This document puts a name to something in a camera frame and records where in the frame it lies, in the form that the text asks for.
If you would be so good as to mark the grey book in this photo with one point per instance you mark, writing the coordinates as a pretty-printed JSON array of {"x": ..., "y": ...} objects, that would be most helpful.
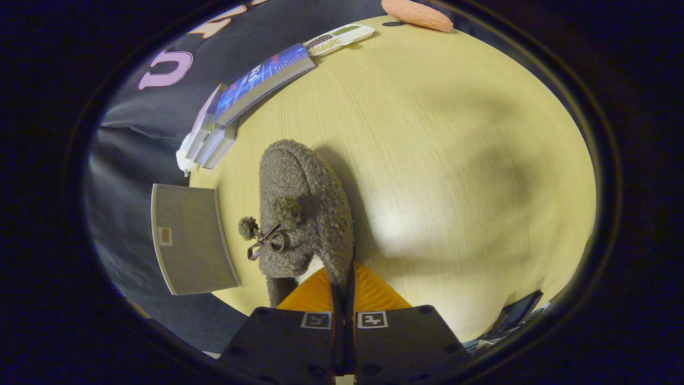
[{"x": 222, "y": 149}]

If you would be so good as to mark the pink-orange fuzzy object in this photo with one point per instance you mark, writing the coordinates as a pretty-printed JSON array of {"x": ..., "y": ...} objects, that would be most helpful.
[{"x": 417, "y": 15}]

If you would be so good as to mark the blue book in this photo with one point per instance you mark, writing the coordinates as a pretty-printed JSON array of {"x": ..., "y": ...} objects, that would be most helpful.
[{"x": 262, "y": 80}]

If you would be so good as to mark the brown fuzzy shoe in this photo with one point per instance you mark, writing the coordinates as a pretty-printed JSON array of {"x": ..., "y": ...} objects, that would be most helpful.
[{"x": 304, "y": 187}]

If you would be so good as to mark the pink book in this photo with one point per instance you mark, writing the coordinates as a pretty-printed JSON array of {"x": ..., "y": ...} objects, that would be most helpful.
[{"x": 206, "y": 120}]

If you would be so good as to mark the white plush toy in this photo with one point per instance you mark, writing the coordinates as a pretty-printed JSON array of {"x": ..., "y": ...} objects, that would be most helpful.
[{"x": 184, "y": 160}]

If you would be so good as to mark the white divided tray of beans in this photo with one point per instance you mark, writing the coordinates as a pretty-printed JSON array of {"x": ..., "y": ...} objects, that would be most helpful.
[{"x": 342, "y": 36}]

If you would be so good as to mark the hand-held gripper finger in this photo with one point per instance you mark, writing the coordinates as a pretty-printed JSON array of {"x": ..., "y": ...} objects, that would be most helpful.
[
  {"x": 337, "y": 331},
  {"x": 350, "y": 331}
]

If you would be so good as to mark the dark blue object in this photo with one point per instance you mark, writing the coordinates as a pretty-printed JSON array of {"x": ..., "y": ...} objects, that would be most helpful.
[{"x": 518, "y": 310}]

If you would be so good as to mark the black backdrop cloth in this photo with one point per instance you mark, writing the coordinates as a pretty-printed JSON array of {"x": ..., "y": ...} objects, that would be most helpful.
[{"x": 139, "y": 139}]

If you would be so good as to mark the grey storage box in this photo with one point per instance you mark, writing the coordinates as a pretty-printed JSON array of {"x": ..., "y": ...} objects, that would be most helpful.
[{"x": 192, "y": 251}]

